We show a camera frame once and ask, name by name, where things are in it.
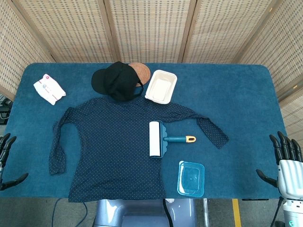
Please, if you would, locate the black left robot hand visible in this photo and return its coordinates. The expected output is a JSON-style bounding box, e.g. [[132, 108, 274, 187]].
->
[[0, 133, 29, 191]]

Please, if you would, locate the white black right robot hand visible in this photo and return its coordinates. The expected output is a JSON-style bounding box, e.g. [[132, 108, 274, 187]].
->
[[256, 131, 303, 200]]

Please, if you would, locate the blue white lint roller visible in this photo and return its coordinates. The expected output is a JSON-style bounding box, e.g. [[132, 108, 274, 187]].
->
[[149, 120, 196, 158]]

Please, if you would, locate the clear blue plastic container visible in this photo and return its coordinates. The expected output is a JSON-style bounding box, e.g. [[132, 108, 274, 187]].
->
[[177, 160, 205, 197]]

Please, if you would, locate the cream rectangular tray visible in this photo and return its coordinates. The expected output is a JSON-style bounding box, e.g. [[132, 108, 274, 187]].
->
[[144, 69, 178, 105]]

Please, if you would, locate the white wet wipes packet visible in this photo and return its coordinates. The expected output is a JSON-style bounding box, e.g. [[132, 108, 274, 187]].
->
[[33, 73, 67, 105]]

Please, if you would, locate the grey metal pole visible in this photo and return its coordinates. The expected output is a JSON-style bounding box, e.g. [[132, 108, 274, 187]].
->
[[202, 198, 210, 227]]

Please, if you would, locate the blue fuzzy table cover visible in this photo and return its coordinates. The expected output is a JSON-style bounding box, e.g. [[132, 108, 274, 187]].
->
[[0, 61, 291, 201]]

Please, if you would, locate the navy polka dot shirt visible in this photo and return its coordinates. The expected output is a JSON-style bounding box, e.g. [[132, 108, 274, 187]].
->
[[48, 96, 230, 203]]

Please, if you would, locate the black baseball cap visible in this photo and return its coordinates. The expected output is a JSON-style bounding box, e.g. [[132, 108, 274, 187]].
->
[[91, 61, 144, 103]]

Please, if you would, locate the silver robot torso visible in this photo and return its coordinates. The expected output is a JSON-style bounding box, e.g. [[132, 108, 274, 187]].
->
[[93, 198, 197, 227]]

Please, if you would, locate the brown woven round coaster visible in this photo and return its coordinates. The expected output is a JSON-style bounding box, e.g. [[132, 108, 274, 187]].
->
[[128, 62, 151, 86]]

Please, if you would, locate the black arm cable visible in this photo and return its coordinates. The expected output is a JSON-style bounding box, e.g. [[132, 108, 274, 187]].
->
[[269, 197, 285, 227]]

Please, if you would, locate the blue floor cable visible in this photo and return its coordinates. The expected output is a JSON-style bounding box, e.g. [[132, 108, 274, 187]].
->
[[52, 198, 89, 227]]

